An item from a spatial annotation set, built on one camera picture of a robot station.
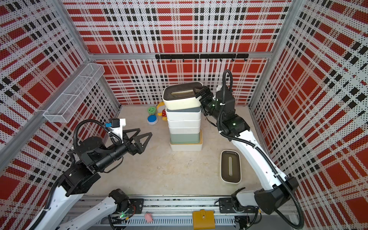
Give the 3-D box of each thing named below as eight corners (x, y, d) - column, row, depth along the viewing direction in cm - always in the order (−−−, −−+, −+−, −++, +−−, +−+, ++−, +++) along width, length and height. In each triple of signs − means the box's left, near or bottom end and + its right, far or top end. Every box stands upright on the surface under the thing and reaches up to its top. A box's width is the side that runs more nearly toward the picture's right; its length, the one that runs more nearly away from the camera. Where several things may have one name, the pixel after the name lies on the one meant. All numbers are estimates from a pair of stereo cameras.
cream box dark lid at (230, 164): (218, 183, 83) (220, 179, 78) (220, 152, 95) (222, 148, 90) (238, 187, 81) (241, 184, 76) (238, 155, 93) (240, 151, 88)
